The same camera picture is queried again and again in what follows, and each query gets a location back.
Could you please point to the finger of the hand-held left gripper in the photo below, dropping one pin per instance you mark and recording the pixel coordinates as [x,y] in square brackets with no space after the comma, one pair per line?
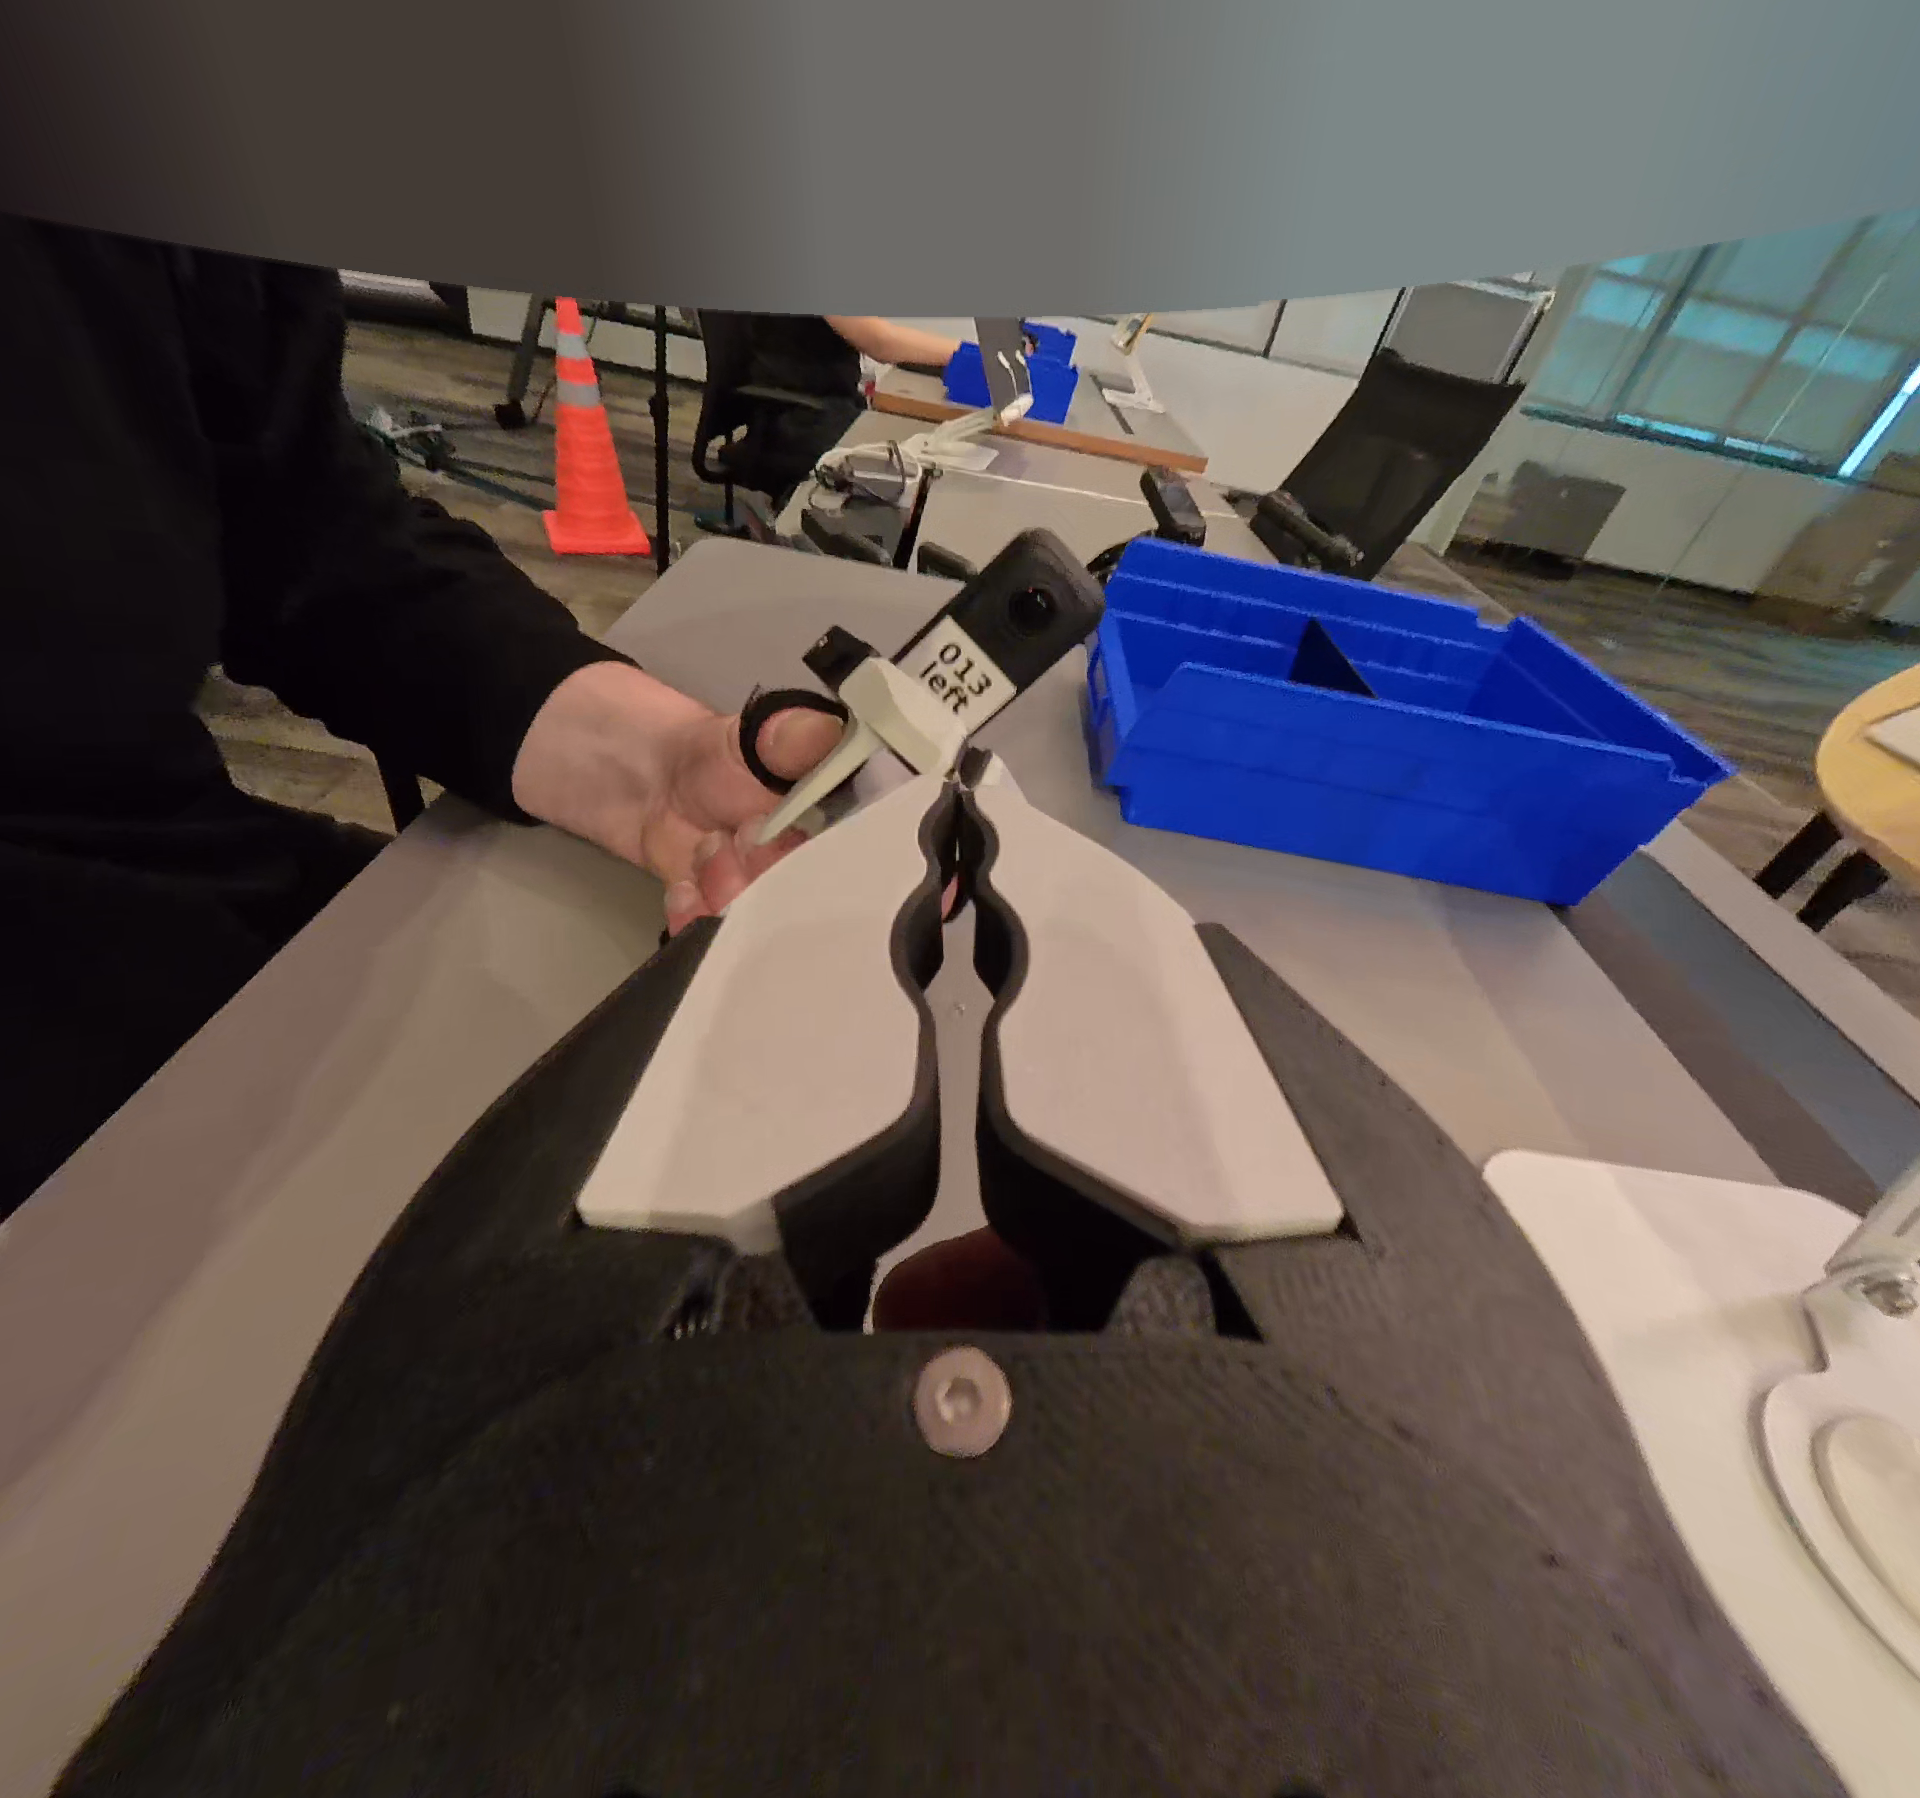
[907,724]

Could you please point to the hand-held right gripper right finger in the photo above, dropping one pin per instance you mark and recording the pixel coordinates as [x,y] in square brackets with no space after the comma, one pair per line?
[1154,1061]

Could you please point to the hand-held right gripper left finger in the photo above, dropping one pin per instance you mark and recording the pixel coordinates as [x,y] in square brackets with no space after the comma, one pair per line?
[765,1061]

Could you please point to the long metal screw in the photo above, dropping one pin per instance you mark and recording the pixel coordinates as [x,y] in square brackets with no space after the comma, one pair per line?
[960,777]

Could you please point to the blue plastic bin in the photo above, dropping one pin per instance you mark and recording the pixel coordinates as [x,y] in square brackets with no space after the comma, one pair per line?
[1050,387]
[1352,794]

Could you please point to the person's left forearm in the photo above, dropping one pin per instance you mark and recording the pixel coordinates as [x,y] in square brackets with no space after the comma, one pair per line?
[450,626]

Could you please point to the pale neighbouring desk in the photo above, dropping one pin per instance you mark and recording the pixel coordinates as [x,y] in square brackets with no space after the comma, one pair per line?
[1050,492]

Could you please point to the wood-edged desk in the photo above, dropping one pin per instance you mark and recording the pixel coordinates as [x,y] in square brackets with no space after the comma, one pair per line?
[1154,435]

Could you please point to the grey desk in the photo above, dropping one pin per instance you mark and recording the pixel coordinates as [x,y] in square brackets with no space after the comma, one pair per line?
[300,1078]

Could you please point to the person's left hand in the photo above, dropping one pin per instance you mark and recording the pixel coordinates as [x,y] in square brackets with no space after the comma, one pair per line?
[646,780]

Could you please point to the person's right hand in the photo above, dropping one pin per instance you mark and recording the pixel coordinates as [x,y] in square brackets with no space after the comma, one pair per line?
[960,1289]

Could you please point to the black handheld device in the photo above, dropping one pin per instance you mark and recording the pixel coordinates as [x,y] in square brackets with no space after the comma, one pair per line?
[1173,507]
[1303,531]

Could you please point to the tilted document stand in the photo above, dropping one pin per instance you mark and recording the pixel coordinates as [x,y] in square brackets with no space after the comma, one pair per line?
[998,358]
[1133,358]

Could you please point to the black bin divider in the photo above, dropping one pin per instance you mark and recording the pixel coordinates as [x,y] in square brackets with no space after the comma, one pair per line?
[1329,666]

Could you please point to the black office chair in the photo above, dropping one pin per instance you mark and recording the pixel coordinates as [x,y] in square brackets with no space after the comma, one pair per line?
[734,458]

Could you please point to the black stand pole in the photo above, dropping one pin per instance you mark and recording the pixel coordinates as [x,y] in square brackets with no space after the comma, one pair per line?
[661,449]

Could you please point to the black mesh lounge chair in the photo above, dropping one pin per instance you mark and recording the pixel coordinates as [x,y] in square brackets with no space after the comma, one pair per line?
[1397,449]

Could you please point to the orange traffic cone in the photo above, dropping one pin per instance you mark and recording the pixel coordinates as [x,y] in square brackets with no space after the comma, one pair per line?
[594,463]

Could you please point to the silver framed board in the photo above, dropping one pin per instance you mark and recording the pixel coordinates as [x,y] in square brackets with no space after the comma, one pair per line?
[1463,328]

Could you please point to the instruction sheet on white stand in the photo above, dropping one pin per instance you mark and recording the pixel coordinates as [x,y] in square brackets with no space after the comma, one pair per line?
[1649,1303]

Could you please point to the person's torso in black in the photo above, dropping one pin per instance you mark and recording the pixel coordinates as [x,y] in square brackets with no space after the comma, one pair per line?
[120,780]

